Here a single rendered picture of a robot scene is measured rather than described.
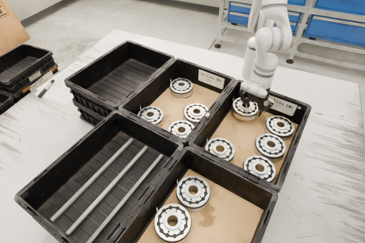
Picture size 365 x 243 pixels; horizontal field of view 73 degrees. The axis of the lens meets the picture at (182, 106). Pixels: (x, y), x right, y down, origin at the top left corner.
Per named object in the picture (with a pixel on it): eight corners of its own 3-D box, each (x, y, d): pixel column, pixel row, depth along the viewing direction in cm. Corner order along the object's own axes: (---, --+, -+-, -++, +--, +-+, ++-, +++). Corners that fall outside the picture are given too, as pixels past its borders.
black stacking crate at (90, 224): (121, 130, 98) (115, 109, 90) (184, 165, 87) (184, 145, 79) (31, 215, 74) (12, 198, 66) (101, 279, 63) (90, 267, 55)
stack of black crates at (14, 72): (45, 88, 220) (23, 42, 189) (72, 96, 212) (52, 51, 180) (6, 118, 194) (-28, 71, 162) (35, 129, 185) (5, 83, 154)
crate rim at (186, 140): (176, 61, 116) (176, 56, 114) (236, 82, 104) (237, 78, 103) (117, 113, 92) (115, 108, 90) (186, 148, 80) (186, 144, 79)
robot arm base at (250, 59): (242, 69, 130) (247, 39, 118) (260, 71, 128) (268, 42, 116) (240, 80, 124) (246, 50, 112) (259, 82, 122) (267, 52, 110)
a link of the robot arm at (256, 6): (257, -33, 88) (284, -31, 86) (249, 19, 113) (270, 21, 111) (252, -13, 85) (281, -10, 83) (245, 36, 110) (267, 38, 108)
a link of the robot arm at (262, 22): (277, 8, 105) (268, 44, 117) (255, 6, 107) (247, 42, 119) (276, 18, 99) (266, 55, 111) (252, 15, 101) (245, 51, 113)
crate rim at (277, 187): (236, 82, 104) (237, 78, 103) (310, 109, 93) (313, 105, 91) (186, 148, 80) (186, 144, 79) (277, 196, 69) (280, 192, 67)
